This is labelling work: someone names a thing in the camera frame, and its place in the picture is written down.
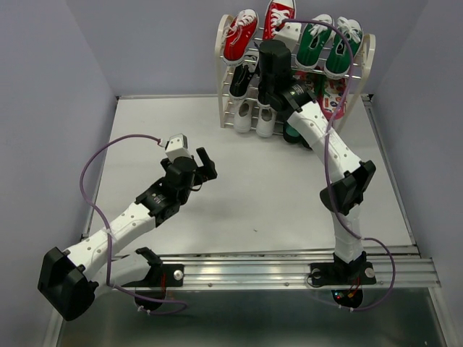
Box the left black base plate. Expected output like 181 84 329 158
118 263 184 288

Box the right pink patterned slipper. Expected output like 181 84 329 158
318 76 346 120

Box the red canvas sneaker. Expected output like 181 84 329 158
222 9 258 66
263 0 296 40

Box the left dark green shoe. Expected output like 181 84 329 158
283 121 301 144

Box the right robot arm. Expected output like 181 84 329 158
258 39 376 287

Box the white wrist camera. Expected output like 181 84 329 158
165 134 191 163
273 22 302 51

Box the right dark green shoe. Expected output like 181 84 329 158
301 137 319 150

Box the cream metal shoe shelf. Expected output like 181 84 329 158
215 14 377 150

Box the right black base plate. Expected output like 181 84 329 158
310 262 377 287

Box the black canvas sneaker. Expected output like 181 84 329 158
229 51 259 100
257 77 269 108

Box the pink patterned slipper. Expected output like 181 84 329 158
318 76 346 120
292 69 320 93

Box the left pink patterned slipper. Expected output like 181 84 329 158
292 69 320 93

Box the right green canvas sneaker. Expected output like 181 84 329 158
324 17 363 80

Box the green canvas sneaker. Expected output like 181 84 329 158
324 17 363 80
295 23 333 72

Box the white sneaker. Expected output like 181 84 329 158
256 108 277 138
233 99 255 134

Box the dark green shoe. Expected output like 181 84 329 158
301 137 319 150
283 121 301 144

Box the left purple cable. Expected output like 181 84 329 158
80 134 189 316

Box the aluminium mounting rail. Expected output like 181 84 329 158
161 253 441 291

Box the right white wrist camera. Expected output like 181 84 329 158
273 22 302 51

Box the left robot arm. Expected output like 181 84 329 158
38 145 217 321

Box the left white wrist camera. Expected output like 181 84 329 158
165 134 191 163

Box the left green canvas sneaker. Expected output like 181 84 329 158
295 23 333 72

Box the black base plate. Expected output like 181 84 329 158
118 263 184 288
310 262 377 287

